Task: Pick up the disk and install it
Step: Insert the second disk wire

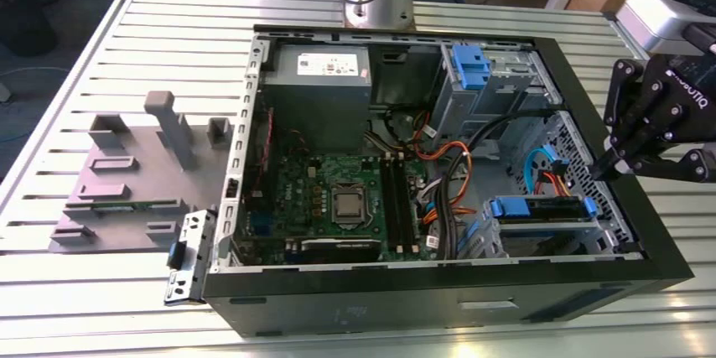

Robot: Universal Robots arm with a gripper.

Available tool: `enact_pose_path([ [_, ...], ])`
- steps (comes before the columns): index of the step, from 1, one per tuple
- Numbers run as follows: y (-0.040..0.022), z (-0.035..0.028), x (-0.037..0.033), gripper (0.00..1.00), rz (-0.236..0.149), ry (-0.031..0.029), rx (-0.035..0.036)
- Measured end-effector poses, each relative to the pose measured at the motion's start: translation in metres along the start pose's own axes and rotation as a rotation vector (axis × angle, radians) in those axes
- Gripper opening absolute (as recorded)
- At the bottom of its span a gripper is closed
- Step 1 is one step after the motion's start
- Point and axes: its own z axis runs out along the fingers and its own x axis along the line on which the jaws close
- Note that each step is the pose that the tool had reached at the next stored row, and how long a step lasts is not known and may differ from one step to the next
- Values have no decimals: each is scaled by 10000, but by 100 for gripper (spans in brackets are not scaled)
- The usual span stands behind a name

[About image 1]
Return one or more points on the grey power supply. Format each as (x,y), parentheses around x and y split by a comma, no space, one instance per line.
(313,115)

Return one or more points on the blue plastic drive latch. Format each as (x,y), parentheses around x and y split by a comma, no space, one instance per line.
(472,66)

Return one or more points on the black chair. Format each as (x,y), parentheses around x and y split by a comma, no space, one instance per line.
(28,31)

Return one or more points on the black RAM slot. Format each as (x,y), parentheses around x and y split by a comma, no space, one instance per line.
(406,203)
(393,203)

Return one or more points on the silver CPU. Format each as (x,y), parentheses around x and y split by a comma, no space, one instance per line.
(349,203)

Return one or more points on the CPU socket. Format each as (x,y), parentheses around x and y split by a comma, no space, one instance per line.
(329,207)

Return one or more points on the metal disk bay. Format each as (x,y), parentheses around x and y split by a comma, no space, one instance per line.
(558,227)

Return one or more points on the metal optical drive cage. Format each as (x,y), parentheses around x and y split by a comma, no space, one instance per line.
(474,106)

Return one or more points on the black graphics card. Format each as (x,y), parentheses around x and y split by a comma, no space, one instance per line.
(334,249)

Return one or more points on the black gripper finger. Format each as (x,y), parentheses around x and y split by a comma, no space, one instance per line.
(622,94)
(682,163)

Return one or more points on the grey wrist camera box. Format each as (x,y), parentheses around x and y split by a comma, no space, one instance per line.
(654,22)

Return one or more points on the black PC case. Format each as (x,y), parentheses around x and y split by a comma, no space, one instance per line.
(390,303)

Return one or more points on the hard disk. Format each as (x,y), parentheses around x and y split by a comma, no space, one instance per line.
(512,207)

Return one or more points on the grey parts rack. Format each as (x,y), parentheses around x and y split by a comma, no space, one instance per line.
(145,182)

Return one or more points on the metal expansion slot bracket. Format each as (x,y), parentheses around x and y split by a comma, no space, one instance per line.
(196,224)

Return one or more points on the green motherboard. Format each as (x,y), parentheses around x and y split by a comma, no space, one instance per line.
(301,207)

